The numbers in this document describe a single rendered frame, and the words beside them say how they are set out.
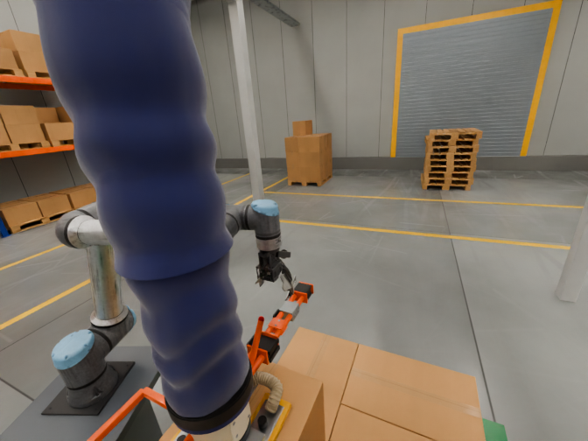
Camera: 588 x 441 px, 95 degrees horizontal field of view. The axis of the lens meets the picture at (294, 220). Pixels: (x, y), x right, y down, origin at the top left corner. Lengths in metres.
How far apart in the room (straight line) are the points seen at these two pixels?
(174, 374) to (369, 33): 9.88
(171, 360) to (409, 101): 9.34
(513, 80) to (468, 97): 1.01
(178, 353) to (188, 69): 0.54
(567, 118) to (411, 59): 4.30
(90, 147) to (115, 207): 0.10
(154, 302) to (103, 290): 0.86
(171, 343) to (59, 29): 0.54
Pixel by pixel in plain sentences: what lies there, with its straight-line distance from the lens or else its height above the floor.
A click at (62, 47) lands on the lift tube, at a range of 0.52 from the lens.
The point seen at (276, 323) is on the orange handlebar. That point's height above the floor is 1.10.
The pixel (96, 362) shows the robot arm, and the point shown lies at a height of 0.92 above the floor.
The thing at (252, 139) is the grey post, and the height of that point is 1.62.
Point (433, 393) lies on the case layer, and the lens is 1.71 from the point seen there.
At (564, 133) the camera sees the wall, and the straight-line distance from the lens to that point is 10.39.
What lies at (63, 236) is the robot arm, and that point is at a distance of 1.16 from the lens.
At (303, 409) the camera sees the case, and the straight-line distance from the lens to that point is 1.09.
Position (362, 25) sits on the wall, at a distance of 10.17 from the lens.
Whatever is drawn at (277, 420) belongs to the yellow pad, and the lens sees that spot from 1.05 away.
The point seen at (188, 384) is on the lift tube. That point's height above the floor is 1.32.
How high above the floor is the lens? 1.85
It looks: 21 degrees down
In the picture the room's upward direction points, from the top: 4 degrees counter-clockwise
